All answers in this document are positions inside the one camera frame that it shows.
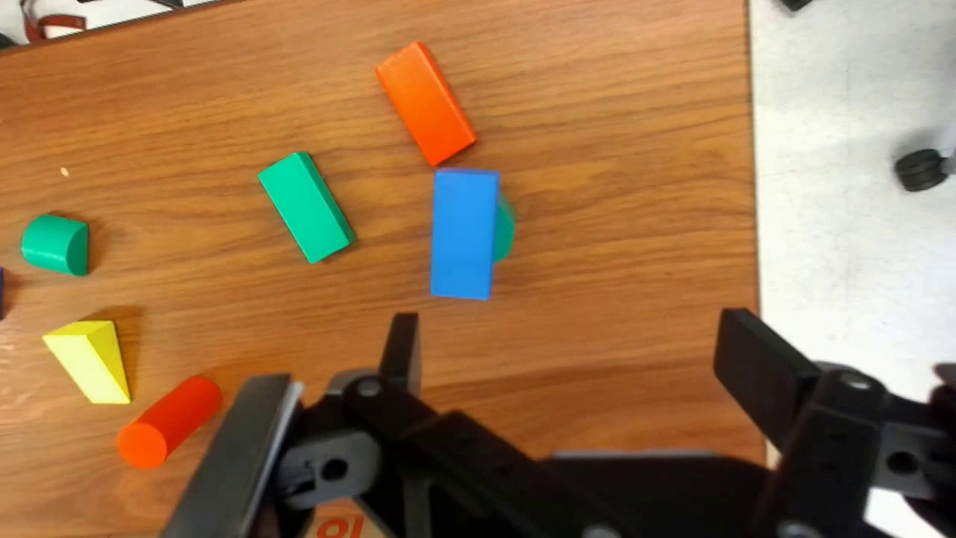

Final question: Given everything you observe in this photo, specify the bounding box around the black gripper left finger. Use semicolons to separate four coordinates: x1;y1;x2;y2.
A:
276;309;623;538

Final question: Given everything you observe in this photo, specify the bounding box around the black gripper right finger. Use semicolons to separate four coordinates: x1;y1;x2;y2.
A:
715;305;956;538

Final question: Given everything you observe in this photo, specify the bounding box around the blue rectangular block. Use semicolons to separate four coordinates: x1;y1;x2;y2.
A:
427;166;502;301

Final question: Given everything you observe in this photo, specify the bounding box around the green cylinder block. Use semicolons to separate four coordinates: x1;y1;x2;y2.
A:
494;194;521;265

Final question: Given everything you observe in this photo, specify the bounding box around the green rectangular block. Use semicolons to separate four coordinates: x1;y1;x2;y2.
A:
257;148;360;265

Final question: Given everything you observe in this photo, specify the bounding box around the orange-red cylinder block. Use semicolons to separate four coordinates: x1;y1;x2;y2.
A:
115;374;227;472

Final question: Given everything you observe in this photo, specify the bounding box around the orange rectangular block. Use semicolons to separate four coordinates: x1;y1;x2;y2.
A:
375;39;482;171

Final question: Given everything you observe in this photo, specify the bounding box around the yellow wedge block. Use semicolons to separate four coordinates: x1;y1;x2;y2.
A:
39;315;134;407

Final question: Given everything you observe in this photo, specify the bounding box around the green half-cylinder block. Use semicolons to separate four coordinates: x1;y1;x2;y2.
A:
19;209;92;280

